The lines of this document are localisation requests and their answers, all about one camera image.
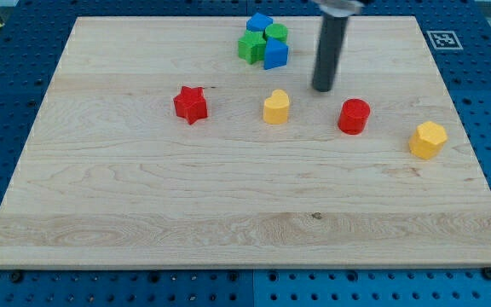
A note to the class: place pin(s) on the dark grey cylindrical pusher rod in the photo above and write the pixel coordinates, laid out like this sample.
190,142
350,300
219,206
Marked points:
331,39

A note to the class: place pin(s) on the red star block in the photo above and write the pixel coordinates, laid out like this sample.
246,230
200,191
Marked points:
191,104

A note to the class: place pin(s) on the green cylinder block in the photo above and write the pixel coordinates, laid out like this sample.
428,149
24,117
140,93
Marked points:
276,31

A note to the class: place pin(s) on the blue triangle block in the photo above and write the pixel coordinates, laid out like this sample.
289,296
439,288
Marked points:
276,54

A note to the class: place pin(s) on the green star block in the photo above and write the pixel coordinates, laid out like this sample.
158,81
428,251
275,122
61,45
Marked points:
251,47

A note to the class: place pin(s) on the blue cube block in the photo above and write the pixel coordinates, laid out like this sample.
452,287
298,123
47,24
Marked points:
258,22

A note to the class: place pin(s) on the yellow hexagon block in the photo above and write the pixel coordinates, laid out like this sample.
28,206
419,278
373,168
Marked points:
428,140

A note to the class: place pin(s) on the yellow heart block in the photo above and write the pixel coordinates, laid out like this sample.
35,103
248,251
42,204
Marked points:
276,108

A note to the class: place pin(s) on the fiducial marker tag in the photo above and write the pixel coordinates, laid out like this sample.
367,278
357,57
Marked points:
444,40

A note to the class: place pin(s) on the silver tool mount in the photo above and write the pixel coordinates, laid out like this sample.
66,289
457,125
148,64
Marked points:
340,8

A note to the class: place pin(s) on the red cylinder block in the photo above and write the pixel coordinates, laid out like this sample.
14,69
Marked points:
353,116

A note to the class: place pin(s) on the wooden board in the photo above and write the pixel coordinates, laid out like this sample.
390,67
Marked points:
111,178

